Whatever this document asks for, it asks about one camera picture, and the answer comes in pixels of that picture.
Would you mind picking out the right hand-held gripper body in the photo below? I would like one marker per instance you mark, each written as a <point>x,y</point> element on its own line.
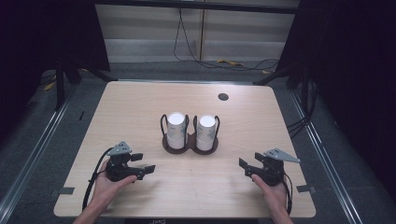
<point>273,171</point>

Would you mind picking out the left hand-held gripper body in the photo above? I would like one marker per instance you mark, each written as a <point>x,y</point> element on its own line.
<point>118,166</point>

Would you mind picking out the dark brown double cup holder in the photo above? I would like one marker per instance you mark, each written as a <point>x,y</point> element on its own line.
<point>190,146</point>

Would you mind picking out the person's left hand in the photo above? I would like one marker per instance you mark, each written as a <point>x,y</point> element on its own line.
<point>106,189</point>

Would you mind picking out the person's right hand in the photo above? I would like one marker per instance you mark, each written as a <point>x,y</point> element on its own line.
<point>275,197</point>

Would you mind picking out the grey tape piece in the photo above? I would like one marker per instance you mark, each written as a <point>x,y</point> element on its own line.
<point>305,188</point>
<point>66,190</point>

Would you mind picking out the dark round table grommet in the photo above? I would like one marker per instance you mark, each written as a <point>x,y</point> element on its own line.
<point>223,96</point>

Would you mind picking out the black metal stand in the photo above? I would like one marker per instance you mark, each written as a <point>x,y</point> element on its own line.
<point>303,84</point>
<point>59,87</point>

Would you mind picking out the black curtain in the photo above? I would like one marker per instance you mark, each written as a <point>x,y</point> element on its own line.
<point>351,77</point>
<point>46,31</point>

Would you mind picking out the black overhead bar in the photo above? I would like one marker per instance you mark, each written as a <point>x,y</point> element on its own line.
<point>199,6</point>

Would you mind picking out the metal floor rail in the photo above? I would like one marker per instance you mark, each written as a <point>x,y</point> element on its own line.
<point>31,149</point>
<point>323,155</point>

